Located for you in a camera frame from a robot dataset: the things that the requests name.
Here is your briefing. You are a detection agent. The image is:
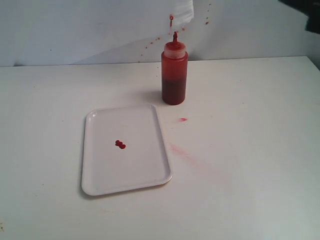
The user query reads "red sauce bottle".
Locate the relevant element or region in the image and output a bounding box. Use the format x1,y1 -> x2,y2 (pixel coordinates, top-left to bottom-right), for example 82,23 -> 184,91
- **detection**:
161,32 -> 189,106

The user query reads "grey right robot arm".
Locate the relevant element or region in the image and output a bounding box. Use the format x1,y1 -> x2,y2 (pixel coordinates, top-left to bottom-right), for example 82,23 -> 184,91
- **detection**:
279,0 -> 320,35

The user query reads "ketchup blob on tray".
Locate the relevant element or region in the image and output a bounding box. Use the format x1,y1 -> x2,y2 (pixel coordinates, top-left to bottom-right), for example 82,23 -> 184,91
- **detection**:
115,140 -> 126,150

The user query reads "white rectangular tray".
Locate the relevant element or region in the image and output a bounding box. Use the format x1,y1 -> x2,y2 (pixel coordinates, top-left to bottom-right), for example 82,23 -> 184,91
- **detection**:
81,103 -> 173,197

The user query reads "white paper towel on wall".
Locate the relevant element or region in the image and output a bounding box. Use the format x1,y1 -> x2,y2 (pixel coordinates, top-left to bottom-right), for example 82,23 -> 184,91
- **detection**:
169,0 -> 194,29

